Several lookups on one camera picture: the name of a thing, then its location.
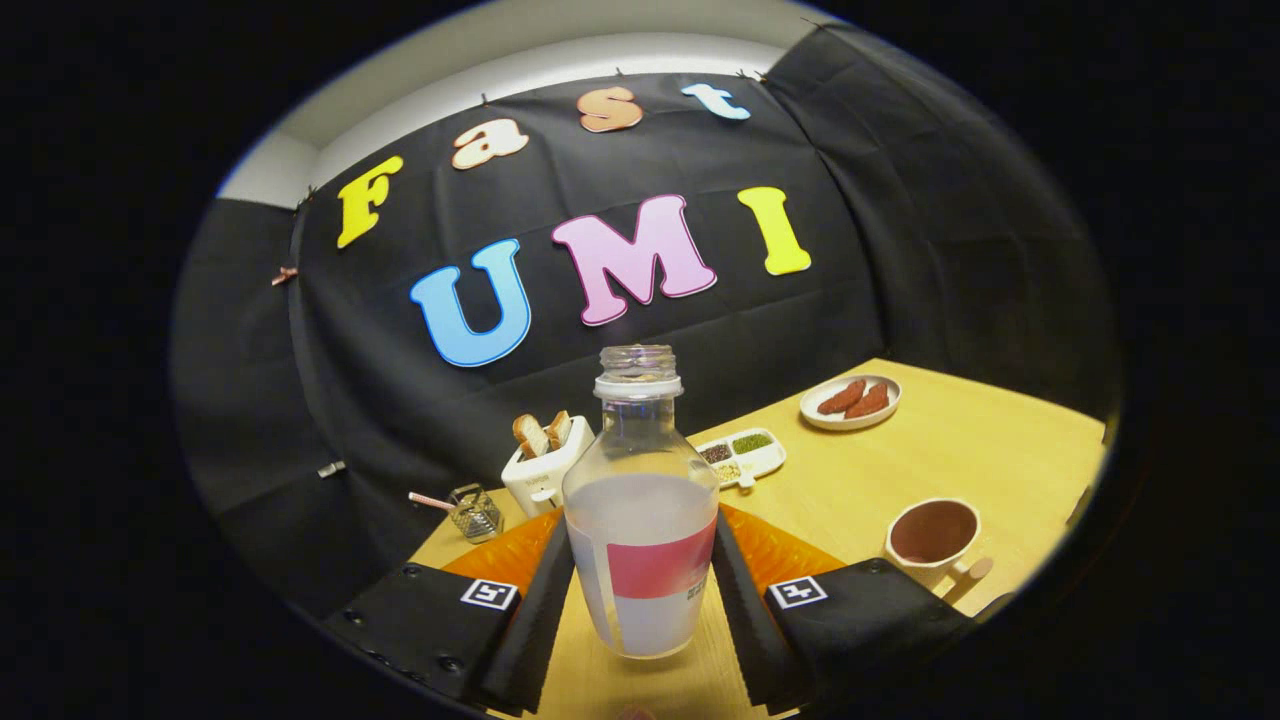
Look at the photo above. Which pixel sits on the white round plate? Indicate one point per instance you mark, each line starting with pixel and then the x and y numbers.
pixel 830 420

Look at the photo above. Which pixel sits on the red meat piece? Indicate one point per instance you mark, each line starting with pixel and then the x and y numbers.
pixel 842 397
pixel 868 401

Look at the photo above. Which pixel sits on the pink striped straw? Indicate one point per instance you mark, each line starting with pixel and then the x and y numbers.
pixel 430 500

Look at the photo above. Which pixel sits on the black backdrop cloth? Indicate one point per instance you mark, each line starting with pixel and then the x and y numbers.
pixel 400 420

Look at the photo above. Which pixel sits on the silver cloth clip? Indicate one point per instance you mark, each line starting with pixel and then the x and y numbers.
pixel 331 468

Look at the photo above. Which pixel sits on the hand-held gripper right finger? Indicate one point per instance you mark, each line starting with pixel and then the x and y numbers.
pixel 750 630

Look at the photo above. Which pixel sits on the wooden table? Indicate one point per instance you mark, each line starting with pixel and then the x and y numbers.
pixel 880 470

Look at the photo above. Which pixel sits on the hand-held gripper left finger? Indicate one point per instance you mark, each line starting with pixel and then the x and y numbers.
pixel 530 630

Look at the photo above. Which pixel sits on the white divided seed dish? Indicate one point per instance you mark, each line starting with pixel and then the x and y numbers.
pixel 765 460

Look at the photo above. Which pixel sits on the clear juice bottle red label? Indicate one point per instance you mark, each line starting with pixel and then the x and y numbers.
pixel 640 520

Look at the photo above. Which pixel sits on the orange cloth clip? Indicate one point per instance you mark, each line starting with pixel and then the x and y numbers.
pixel 284 275

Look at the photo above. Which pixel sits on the toast bread slice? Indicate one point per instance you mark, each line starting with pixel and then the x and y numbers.
pixel 559 428
pixel 530 436

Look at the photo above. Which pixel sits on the small faceted glass jar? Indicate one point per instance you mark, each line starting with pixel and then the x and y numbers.
pixel 476 515

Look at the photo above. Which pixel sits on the white toaster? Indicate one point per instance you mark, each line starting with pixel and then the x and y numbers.
pixel 535 485

